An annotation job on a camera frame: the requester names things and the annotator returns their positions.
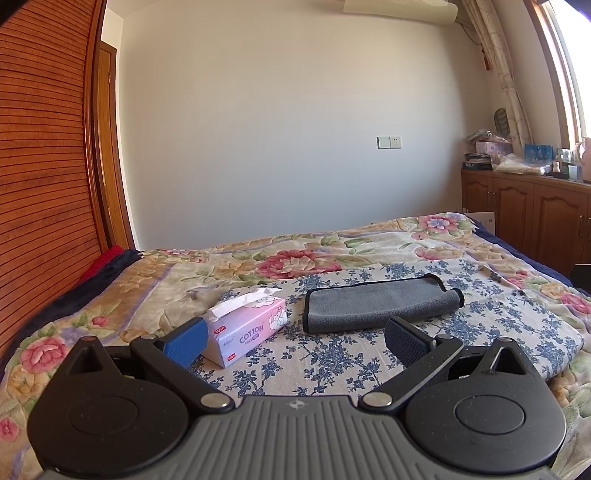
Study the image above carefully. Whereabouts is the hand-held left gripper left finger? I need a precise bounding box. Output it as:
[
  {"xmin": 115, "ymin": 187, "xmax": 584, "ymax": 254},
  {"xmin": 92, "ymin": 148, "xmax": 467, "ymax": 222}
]
[{"xmin": 59, "ymin": 318, "xmax": 236, "ymax": 413}]

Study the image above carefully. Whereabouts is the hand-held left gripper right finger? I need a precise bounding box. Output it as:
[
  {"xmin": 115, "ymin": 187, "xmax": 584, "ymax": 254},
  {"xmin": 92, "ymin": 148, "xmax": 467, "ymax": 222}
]
[{"xmin": 358, "ymin": 316, "xmax": 533, "ymax": 413}]

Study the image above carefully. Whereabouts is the purple and grey towel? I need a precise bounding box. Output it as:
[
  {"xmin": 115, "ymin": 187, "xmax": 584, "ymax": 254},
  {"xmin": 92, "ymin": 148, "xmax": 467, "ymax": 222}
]
[{"xmin": 303, "ymin": 273, "xmax": 465, "ymax": 334}]

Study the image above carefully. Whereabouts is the pink tissue box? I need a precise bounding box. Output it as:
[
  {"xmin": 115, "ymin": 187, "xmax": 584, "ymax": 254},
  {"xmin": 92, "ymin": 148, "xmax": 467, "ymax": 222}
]
[{"xmin": 203, "ymin": 287, "xmax": 288, "ymax": 369}]

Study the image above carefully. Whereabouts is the blue floral bed sheet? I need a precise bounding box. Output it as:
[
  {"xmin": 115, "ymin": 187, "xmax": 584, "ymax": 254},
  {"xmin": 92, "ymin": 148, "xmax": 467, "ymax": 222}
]
[{"xmin": 188, "ymin": 258, "xmax": 585, "ymax": 398}]

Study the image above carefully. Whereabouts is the red cloth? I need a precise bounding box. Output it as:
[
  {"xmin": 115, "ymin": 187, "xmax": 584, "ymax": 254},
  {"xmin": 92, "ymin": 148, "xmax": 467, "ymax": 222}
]
[{"xmin": 76, "ymin": 245, "xmax": 126, "ymax": 287}]

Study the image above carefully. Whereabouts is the pink floral blanket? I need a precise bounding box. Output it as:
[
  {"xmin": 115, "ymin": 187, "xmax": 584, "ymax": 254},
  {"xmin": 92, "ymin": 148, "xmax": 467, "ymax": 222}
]
[{"xmin": 0, "ymin": 212, "xmax": 591, "ymax": 480}]

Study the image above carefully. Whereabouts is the dark blue blanket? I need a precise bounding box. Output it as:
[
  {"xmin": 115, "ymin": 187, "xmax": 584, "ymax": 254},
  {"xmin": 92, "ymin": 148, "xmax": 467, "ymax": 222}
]
[{"xmin": 14, "ymin": 248, "xmax": 146, "ymax": 344}]

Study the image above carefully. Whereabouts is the white flat board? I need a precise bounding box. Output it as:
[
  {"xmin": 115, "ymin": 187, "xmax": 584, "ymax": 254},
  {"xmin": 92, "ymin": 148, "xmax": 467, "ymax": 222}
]
[{"xmin": 462, "ymin": 209, "xmax": 496, "ymax": 232}]

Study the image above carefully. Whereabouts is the dark blue bed sheet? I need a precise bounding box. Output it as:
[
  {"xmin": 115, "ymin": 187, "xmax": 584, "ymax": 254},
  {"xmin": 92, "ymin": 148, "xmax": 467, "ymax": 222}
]
[{"xmin": 475, "ymin": 226, "xmax": 591, "ymax": 296}]

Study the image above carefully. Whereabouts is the wooden cabinet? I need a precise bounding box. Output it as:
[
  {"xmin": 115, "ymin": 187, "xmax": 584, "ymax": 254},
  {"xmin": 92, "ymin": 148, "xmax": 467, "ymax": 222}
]
[{"xmin": 460, "ymin": 168, "xmax": 591, "ymax": 286}]

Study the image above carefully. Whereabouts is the black object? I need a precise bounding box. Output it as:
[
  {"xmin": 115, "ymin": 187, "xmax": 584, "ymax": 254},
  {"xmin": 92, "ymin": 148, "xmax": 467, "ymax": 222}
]
[{"xmin": 571, "ymin": 263, "xmax": 591, "ymax": 297}]

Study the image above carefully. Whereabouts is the stack of dark books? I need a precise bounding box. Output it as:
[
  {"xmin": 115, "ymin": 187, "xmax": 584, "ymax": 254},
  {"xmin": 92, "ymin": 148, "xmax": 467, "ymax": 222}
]
[{"xmin": 462, "ymin": 152, "xmax": 495, "ymax": 172}]

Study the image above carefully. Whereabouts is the clear plastic bag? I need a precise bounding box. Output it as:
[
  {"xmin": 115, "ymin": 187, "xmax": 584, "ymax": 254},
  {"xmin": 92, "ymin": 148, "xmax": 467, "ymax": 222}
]
[{"xmin": 493, "ymin": 154, "xmax": 552, "ymax": 176}]

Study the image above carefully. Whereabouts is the blue box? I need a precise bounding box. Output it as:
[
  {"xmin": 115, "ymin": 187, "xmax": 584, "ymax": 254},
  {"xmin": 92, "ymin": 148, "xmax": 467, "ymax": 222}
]
[{"xmin": 524, "ymin": 144, "xmax": 554, "ymax": 163}]

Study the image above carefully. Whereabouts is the wooden louvered wardrobe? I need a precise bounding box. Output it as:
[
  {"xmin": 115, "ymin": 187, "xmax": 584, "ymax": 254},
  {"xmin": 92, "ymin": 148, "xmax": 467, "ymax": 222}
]
[{"xmin": 0, "ymin": 0, "xmax": 108, "ymax": 361}]

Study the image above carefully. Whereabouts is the pink jug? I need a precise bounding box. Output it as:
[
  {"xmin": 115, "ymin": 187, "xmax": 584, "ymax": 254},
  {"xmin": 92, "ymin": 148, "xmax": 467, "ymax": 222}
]
[{"xmin": 574, "ymin": 137, "xmax": 591, "ymax": 182}]

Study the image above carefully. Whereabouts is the patterned beige curtain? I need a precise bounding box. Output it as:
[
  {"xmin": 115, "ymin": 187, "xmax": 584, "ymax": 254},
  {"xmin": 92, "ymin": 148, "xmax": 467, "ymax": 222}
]
[{"xmin": 462, "ymin": 0, "xmax": 534, "ymax": 155}]

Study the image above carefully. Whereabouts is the white air conditioner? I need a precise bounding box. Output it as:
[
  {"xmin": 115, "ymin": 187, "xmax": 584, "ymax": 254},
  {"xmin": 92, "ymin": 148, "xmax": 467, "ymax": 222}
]
[{"xmin": 318, "ymin": 0, "xmax": 459, "ymax": 27}]

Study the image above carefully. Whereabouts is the wooden door frame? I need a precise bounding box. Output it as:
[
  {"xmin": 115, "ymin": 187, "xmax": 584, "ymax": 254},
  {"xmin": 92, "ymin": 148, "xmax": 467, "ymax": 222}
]
[{"xmin": 90, "ymin": 40, "xmax": 136, "ymax": 251}]

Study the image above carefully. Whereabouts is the wooden window frame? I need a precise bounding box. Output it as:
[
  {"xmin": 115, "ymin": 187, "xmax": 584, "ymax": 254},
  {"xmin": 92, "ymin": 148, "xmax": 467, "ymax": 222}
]
[{"xmin": 526, "ymin": 0, "xmax": 591, "ymax": 155}]

